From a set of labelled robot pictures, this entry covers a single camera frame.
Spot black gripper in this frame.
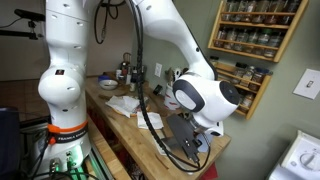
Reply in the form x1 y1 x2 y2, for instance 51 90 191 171
179 136 204 164

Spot dark metal spatula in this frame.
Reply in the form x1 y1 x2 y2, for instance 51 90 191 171
159 135 179 151

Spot white box on counter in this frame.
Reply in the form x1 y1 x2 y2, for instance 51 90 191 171
195 132 215 153

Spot red cloth under table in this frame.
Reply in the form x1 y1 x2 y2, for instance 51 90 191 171
199 163 220 180

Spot folded white napkin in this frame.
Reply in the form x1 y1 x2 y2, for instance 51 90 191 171
136 111 165 131

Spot patterned ceramic plate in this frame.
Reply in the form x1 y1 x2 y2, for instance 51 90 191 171
129 103 152 118

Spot small black silver gadget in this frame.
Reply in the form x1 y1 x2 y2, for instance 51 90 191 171
152 84 164 96

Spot crumpled white paper towel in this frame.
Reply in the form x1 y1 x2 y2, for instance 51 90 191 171
105 95 150 119

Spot wooden robot stand platform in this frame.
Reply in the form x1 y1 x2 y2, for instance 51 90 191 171
85 116 132 180

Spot short wooden spice rack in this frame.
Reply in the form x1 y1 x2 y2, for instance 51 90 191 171
209 55 274 121

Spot black lid rack jar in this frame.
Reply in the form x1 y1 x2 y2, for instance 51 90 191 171
233 62 249 79

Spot silver lid rack jar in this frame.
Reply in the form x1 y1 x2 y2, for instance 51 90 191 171
242 65 256 81

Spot blue lid rack jar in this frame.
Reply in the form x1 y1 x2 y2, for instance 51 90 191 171
251 68 270 85

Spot white ceramic bowl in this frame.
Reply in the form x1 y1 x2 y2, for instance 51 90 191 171
98 79 120 91

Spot white kitchen stove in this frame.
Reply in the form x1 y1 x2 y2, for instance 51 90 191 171
266 129 320 180

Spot glass spice rack jar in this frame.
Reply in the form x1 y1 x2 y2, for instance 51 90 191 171
214 28 228 48

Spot green lid rack jar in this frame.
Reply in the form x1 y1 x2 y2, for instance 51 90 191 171
256 29 273 48

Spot tall wooden spice rack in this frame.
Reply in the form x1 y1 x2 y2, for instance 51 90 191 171
207 0 310 64

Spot dark blue bulky object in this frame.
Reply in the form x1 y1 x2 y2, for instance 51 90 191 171
0 106 22 180

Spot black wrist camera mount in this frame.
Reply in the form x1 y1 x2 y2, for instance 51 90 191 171
165 113 198 148

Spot white wall outlet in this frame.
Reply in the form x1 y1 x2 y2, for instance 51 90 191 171
154 62 164 79

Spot black corrugated cable conduit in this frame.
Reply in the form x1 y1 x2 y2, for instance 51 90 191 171
128 0 213 174

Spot white light switch plate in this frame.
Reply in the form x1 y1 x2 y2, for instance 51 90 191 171
292 68 320 101

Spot black base cables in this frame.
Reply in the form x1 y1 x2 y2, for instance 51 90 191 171
19 126 101 180

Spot black camera on mount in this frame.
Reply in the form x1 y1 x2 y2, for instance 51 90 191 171
0 8 46 41

